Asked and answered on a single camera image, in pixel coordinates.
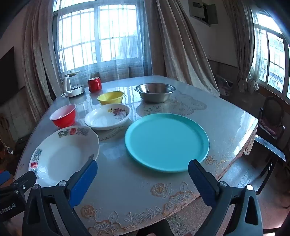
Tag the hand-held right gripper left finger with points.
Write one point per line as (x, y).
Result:
(83, 181)

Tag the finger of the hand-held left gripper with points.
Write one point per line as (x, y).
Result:
(23, 179)
(3, 178)

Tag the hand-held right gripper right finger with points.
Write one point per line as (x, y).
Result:
(201, 181)

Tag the large white floral plate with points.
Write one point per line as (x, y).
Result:
(61, 156)

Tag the teal plastic plate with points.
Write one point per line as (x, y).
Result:
(166, 143)

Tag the red plastic bowl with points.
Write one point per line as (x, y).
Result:
(63, 118)

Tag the small white floral plate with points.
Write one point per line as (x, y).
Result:
(106, 118)

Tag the yellow plastic bowl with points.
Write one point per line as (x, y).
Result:
(111, 98)

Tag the stainless steel bowl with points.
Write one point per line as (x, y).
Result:
(155, 94)

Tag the white charger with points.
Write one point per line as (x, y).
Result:
(9, 150)

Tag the red seat cushion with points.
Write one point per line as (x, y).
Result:
(268, 127)

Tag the glass electric kettle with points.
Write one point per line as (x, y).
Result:
(74, 87)

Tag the red mug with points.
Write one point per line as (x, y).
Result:
(94, 85)

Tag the dark wooden chair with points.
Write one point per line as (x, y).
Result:
(271, 109)

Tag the beige curtain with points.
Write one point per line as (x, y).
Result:
(38, 56)
(181, 52)

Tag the sheer white curtain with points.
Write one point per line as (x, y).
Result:
(117, 59)

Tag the side barred window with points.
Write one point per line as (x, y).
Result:
(274, 59)

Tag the tied cream curtain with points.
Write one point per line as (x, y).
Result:
(245, 45)

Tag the large barred window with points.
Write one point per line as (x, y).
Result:
(77, 34)

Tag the dark wall television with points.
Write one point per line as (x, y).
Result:
(8, 77)

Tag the wooden chair post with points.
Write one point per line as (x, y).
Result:
(130, 72)

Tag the wall electrical box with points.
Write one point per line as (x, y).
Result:
(209, 12)

